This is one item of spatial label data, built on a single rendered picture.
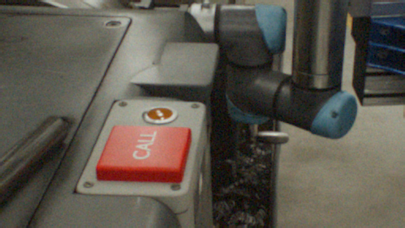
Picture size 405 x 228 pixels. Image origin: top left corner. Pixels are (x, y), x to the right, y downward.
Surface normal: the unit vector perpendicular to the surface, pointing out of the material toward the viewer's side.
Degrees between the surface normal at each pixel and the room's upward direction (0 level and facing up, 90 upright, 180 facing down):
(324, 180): 0
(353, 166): 0
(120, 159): 0
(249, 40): 90
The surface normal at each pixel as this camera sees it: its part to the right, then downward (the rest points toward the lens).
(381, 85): 0.04, 0.48
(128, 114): -0.03, -0.88
